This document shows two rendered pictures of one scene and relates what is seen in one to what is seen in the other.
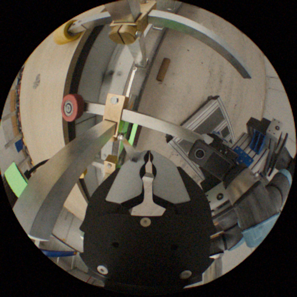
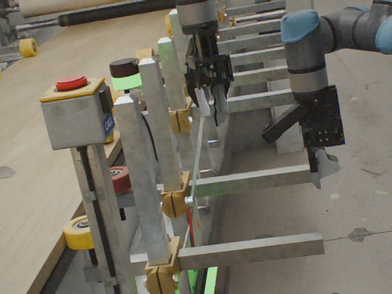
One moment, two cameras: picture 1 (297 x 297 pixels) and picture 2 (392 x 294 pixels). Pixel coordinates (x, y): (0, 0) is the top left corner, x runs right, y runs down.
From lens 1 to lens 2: 152 cm
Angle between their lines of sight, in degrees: 101
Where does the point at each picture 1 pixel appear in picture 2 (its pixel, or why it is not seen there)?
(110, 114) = not seen: hidden behind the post
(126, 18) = (179, 104)
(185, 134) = (275, 171)
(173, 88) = not seen: outside the picture
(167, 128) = (247, 174)
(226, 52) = (261, 99)
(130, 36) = (185, 118)
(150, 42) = not seen: hidden behind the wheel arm
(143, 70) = (206, 216)
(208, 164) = (279, 119)
